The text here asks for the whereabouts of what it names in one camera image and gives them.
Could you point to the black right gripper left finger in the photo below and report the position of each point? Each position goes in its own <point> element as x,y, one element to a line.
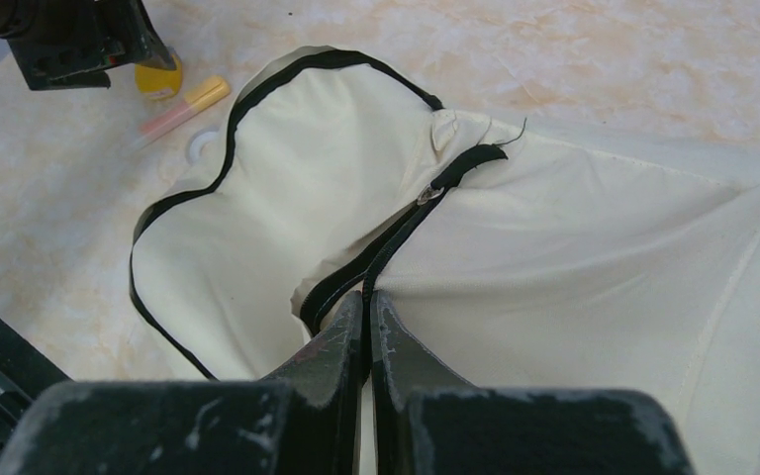
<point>303,418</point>

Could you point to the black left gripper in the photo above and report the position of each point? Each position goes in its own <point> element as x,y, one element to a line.
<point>71,44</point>

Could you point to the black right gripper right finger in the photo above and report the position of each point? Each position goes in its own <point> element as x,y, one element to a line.
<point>430,420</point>

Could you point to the yellow eraser block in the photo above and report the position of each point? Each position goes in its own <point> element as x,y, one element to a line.
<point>159,84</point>

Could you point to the pink orange marker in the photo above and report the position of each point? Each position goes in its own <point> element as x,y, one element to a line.
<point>196,100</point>

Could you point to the cream canvas backpack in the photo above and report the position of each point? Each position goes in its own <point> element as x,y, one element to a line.
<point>522,252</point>

